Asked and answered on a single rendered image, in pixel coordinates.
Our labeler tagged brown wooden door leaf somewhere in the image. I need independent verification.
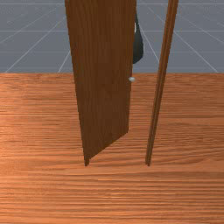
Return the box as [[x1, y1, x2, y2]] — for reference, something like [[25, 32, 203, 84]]
[[64, 0, 137, 167]]

